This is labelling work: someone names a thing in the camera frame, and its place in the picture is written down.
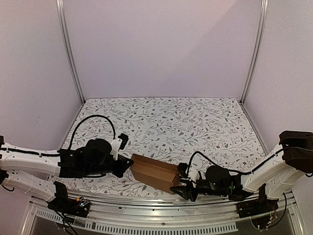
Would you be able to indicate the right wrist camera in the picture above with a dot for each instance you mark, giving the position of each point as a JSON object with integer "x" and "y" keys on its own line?
{"x": 188, "y": 173}

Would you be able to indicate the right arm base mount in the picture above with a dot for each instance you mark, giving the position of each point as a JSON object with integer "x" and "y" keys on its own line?
{"x": 256, "y": 207}

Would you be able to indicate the brown cardboard box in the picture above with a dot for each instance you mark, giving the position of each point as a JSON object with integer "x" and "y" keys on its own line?
{"x": 157, "y": 174}

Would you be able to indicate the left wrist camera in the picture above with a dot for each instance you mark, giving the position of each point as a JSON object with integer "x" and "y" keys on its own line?
{"x": 118, "y": 144}

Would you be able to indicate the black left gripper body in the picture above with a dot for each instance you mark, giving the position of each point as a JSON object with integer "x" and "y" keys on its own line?
{"x": 118, "y": 173}

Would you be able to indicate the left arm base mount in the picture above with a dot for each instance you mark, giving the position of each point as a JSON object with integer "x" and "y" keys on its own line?
{"x": 62, "y": 203}

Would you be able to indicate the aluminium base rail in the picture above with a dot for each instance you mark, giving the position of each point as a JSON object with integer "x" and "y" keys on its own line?
{"x": 166, "y": 215}

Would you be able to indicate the floral patterned table mat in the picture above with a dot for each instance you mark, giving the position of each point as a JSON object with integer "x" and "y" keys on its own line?
{"x": 200, "y": 131}

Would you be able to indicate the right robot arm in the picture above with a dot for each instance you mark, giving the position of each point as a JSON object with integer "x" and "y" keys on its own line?
{"x": 291, "y": 159}

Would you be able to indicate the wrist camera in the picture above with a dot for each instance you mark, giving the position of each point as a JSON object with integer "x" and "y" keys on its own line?
{"x": 188, "y": 173}
{"x": 118, "y": 144}

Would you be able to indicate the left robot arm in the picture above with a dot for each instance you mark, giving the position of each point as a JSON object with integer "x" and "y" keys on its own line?
{"x": 94, "y": 160}

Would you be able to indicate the right aluminium frame post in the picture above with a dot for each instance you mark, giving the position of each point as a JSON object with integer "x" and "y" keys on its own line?
{"x": 256, "y": 50}

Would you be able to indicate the left aluminium frame post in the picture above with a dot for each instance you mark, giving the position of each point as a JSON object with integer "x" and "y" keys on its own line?
{"x": 69, "y": 53}

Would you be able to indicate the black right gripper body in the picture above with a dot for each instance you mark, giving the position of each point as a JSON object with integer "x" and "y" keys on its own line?
{"x": 191, "y": 187}

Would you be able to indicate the aluminium frame post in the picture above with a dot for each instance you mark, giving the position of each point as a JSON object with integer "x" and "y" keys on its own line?
{"x": 256, "y": 50}
{"x": 69, "y": 53}

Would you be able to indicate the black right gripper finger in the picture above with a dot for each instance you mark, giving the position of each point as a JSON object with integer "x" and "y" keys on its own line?
{"x": 182, "y": 191}
{"x": 186, "y": 181}

